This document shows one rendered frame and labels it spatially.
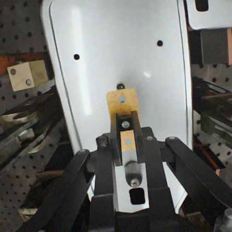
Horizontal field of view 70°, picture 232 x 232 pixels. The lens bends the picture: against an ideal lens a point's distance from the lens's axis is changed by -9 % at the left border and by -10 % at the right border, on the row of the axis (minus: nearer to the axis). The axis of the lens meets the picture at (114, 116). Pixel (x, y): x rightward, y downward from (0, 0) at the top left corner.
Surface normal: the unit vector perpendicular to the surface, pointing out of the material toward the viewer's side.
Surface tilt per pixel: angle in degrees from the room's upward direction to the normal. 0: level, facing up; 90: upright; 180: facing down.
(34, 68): 90
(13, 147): 81
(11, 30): 0
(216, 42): 0
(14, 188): 0
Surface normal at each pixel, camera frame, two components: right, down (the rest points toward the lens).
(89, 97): -0.02, 0.34
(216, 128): -0.97, 0.22
